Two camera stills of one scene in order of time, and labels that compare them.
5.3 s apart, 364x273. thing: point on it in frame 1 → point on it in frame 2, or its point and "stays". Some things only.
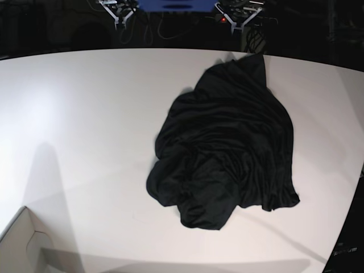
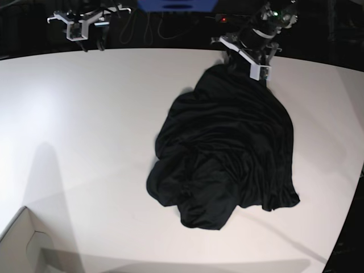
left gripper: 120,10 → 77,24
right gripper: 239,12 → 257,58
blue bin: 177,5 stays
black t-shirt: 227,145 stays
